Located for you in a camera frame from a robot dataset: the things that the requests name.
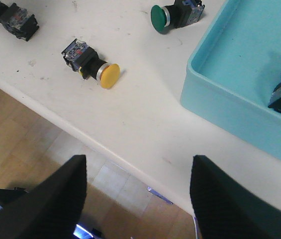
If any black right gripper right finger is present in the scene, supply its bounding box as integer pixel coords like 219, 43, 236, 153
189, 155, 281, 239

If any green button front left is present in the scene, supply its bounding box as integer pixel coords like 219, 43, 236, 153
0, 1, 39, 41

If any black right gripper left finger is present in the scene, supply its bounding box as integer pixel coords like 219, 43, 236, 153
0, 155, 87, 239

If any turquoise plastic box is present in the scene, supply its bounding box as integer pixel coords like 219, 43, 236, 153
181, 0, 281, 160

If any green button near box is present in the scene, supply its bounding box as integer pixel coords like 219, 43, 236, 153
150, 0, 205, 33

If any yellow button front centre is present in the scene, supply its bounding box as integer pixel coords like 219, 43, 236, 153
62, 39, 120, 89

